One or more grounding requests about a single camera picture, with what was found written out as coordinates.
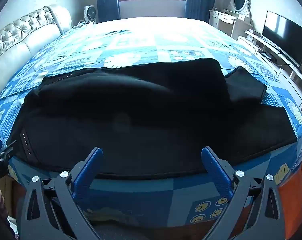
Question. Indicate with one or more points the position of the blue patterned bedspread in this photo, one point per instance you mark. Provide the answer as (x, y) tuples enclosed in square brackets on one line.
[(166, 42)]

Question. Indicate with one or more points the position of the black television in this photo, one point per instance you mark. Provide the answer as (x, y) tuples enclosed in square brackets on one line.
[(283, 35)]

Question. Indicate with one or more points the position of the wooden bed frame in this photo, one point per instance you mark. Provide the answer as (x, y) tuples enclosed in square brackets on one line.
[(300, 177)]

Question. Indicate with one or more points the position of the white television stand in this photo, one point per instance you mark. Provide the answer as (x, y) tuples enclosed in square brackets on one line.
[(285, 72)]

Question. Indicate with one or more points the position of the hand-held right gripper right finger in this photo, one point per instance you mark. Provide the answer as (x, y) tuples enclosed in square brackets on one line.
[(215, 172)]

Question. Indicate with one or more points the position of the black pants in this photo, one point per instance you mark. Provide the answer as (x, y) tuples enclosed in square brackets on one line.
[(141, 105)]

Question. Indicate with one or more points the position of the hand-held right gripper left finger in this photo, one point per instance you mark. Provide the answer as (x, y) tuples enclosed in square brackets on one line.
[(88, 170)]

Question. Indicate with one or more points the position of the black set-top box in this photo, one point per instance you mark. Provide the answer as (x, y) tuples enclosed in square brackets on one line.
[(268, 55)]

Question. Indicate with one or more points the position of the blue curtain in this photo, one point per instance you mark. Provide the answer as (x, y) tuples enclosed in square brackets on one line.
[(107, 0), (199, 0)]

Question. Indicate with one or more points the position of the cream tufted headboard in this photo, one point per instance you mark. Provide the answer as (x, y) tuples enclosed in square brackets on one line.
[(16, 42)]

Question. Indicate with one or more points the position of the white power strip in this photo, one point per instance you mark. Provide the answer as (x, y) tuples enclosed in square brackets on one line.
[(83, 25)]

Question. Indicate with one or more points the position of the white fan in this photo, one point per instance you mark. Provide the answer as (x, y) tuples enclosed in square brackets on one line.
[(91, 12)]

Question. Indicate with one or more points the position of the white dressing table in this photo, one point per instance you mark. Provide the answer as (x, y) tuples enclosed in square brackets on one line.
[(228, 21)]

